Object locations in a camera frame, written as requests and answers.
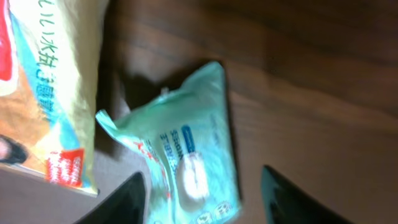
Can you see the mint green pack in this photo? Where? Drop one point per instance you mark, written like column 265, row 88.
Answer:
column 185, row 139

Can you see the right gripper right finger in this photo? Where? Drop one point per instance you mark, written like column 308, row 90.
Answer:
column 285, row 203

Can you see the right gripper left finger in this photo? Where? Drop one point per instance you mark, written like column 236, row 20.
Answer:
column 124, row 206

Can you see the yellow snack bag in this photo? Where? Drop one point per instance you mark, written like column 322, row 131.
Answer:
column 50, row 52

